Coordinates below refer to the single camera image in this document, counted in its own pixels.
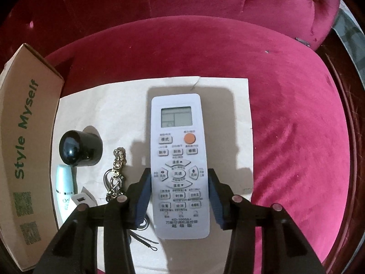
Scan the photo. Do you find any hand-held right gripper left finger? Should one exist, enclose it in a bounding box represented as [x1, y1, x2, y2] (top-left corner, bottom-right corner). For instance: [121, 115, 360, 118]
[34, 168, 153, 274]

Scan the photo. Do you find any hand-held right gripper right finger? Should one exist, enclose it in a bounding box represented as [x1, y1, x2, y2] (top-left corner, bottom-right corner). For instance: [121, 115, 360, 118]
[208, 168, 327, 274]

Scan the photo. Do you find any black round jar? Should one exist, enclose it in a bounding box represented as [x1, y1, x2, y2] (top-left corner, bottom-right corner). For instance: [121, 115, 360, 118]
[59, 130, 103, 167]

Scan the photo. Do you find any white remote control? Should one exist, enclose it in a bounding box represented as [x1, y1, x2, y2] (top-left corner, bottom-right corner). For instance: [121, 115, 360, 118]
[150, 93, 211, 240]

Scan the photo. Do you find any cardboard box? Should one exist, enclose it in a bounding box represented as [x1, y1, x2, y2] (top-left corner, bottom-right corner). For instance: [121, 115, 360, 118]
[0, 43, 65, 264]

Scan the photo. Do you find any white charger plug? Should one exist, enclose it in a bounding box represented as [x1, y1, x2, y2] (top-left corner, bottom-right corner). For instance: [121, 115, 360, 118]
[71, 186, 97, 207]

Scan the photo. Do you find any light blue bottle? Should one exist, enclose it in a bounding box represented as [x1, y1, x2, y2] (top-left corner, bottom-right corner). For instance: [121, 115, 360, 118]
[55, 164, 77, 227]

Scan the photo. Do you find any beige paper sheet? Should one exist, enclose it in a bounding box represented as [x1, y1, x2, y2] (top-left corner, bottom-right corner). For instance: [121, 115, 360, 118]
[51, 76, 254, 274]

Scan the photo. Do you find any red velvet sofa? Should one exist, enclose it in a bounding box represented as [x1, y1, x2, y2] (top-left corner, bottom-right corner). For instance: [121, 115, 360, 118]
[0, 0, 360, 274]

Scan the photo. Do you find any grey patterned cloth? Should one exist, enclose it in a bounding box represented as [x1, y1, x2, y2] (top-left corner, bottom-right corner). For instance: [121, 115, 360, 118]
[332, 6, 365, 77]

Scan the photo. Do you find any black cord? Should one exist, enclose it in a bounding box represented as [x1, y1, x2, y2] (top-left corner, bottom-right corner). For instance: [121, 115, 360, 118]
[128, 218, 159, 252]

